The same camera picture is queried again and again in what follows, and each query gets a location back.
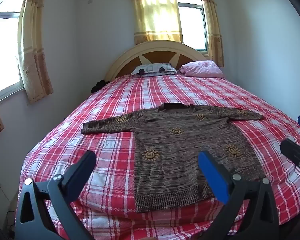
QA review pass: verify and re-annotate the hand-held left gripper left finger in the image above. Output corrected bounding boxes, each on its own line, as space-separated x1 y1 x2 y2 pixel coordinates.
15 151 97 240

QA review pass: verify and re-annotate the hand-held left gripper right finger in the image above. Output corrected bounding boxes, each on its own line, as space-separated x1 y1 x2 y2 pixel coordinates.
198 151 282 240

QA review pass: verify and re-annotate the brown knitted sweater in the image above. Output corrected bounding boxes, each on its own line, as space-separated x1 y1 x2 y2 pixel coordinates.
81 103 265 213

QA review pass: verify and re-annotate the red plaid bedsheet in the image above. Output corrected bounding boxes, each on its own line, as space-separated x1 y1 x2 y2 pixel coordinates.
15 74 300 240

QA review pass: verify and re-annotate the dark cloth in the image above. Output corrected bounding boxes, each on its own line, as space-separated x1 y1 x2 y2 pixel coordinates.
91 79 109 93

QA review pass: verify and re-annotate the pink pillow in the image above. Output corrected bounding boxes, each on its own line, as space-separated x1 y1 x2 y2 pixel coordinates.
179 60 224 78

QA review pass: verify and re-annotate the cream wooden headboard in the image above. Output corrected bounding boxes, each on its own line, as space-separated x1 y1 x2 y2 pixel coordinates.
104 40 208 82

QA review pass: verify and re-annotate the grey patterned pillow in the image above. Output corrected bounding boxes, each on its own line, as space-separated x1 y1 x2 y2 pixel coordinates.
131 62 177 77

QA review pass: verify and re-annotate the side window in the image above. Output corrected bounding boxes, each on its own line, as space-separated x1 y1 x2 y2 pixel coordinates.
0 0 27 104

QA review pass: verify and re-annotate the window behind headboard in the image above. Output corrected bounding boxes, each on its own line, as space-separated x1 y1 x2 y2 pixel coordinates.
174 0 210 54

